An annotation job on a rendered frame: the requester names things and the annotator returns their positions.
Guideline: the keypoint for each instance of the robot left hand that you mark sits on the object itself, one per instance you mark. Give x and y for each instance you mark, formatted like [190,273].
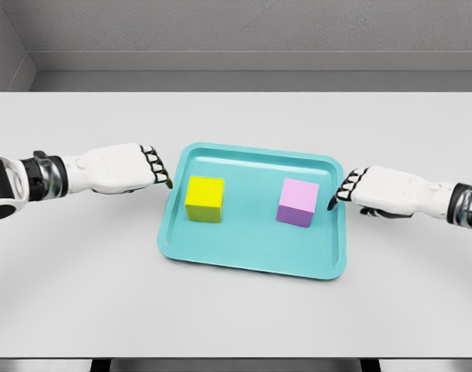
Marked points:
[123,166]

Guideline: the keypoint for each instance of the teal tray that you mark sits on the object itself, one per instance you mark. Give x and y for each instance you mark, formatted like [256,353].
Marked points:
[255,232]

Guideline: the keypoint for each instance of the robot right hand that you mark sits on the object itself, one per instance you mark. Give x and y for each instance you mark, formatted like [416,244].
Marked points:
[383,190]

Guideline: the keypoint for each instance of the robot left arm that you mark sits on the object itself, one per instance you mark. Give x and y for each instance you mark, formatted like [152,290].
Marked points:
[38,182]

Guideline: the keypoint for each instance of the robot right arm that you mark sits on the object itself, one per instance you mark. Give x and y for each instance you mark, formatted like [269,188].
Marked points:
[452,201]

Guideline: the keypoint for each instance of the yellow cube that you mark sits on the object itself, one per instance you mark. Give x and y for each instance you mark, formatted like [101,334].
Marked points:
[204,197]

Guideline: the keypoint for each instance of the pink purple cube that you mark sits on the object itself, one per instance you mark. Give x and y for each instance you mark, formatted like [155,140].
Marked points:
[297,201]

